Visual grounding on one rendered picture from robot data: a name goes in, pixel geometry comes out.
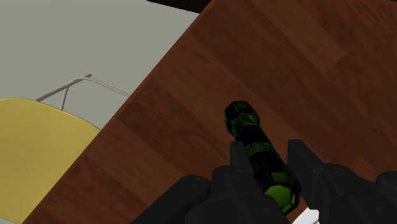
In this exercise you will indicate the brown wooden table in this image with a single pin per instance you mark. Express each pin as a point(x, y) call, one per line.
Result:
point(248, 62)

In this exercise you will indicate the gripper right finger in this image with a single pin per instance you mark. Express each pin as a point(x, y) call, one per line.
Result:
point(335, 186)

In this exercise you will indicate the yellow chair with metal legs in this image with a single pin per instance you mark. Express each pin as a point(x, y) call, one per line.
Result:
point(37, 149)

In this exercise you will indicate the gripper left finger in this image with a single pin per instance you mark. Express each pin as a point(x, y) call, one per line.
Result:
point(235, 173)

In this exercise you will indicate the green and black bottle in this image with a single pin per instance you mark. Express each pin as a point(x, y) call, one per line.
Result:
point(263, 161)

